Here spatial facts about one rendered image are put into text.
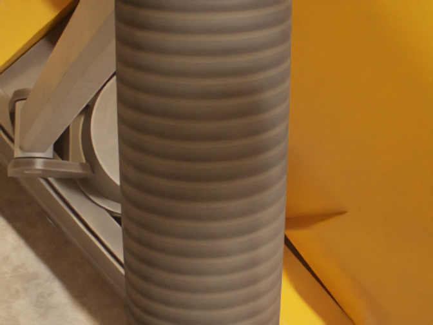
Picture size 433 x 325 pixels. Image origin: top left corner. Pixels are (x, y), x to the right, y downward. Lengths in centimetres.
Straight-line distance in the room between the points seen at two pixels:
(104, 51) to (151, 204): 39
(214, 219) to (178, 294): 2
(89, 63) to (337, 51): 32
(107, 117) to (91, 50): 51
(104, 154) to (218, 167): 91
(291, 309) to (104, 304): 41
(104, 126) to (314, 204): 27
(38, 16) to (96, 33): 63
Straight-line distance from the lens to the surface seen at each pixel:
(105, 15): 51
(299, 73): 91
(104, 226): 123
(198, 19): 16
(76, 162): 112
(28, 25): 118
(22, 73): 124
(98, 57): 58
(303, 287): 121
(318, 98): 91
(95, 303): 152
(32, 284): 150
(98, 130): 108
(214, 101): 16
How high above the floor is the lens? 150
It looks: 72 degrees down
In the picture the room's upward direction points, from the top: 71 degrees clockwise
